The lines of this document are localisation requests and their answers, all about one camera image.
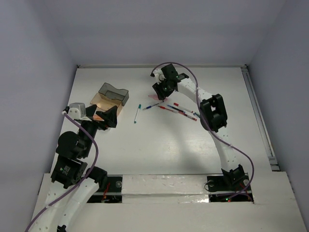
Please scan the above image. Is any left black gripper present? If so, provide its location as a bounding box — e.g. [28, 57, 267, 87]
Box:
[79, 103, 117, 156]

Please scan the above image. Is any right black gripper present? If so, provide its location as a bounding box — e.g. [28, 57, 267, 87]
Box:
[153, 77, 174, 101]

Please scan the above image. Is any orange highlighter marker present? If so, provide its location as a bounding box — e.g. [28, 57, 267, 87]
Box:
[93, 114, 104, 121]

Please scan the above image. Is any pink highlighter marker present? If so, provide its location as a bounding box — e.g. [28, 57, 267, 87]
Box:
[148, 95, 159, 101]

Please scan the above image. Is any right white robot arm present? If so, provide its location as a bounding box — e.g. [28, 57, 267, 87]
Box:
[151, 62, 247, 192]

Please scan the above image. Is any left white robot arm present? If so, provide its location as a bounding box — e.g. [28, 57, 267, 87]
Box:
[46, 103, 122, 232]

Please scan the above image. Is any blue ballpoint pen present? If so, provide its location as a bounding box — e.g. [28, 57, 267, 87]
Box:
[143, 102, 163, 111]

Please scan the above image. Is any red gel pen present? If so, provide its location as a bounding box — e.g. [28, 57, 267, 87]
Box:
[157, 105, 178, 114]

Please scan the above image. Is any blue gel pen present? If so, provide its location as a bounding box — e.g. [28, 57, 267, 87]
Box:
[167, 104, 185, 114]

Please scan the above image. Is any teal capped white pen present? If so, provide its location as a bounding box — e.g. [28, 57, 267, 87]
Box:
[134, 104, 141, 124]

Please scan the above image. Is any long red pen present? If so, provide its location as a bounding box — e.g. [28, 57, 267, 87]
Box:
[179, 112, 197, 121]

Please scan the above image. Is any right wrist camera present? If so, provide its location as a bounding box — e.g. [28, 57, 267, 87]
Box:
[151, 68, 165, 84]

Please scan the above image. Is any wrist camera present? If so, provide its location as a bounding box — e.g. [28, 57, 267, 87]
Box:
[62, 102, 87, 120]
[151, 68, 165, 84]

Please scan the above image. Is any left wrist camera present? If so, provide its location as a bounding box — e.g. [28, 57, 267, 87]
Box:
[62, 102, 87, 120]

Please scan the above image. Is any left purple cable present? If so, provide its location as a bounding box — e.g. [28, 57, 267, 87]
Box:
[25, 112, 99, 232]

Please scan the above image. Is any purple cable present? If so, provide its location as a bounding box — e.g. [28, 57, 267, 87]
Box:
[25, 112, 99, 232]
[152, 62, 254, 202]

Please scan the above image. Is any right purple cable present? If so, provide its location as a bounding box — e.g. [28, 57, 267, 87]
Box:
[152, 62, 254, 202]

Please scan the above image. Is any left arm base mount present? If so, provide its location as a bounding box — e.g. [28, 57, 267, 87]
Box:
[87, 175, 123, 203]

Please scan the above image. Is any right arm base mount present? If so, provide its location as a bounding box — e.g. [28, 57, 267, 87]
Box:
[204, 165, 254, 203]

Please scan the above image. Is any aluminium side rail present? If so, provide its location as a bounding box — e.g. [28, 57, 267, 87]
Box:
[240, 65, 281, 172]

